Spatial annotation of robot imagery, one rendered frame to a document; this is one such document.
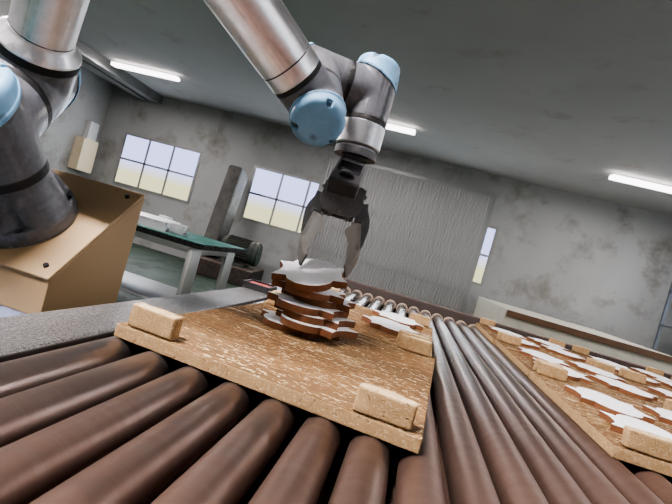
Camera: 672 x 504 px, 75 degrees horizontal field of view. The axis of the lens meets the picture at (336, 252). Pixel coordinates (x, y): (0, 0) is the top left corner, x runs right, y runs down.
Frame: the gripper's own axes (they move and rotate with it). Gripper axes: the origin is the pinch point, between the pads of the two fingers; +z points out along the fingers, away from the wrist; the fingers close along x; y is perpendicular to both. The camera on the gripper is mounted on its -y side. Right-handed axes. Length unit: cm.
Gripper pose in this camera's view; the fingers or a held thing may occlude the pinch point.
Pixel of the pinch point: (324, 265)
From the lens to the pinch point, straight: 72.4
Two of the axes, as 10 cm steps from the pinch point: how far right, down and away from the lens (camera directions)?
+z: -2.7, 9.6, 0.2
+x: -9.6, -2.7, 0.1
